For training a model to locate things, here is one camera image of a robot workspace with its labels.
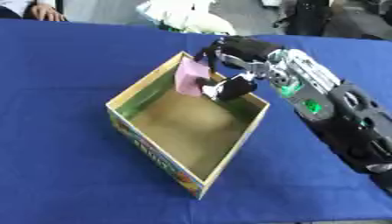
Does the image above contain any pink rectangular block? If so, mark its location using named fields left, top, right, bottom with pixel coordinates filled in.
left=174, top=57, right=212, bottom=98

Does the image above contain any black tripod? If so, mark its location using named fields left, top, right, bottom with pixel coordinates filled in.
left=272, top=0, right=334, bottom=37

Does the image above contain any open tan cardboard box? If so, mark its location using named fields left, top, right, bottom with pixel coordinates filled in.
left=104, top=51, right=271, bottom=200

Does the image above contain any white soft bag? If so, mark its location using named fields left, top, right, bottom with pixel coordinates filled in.
left=135, top=0, right=239, bottom=36

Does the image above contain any person's hand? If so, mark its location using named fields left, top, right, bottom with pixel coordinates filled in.
left=27, top=2, right=67, bottom=23

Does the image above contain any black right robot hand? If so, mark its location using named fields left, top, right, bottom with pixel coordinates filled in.
left=191, top=35, right=285, bottom=102

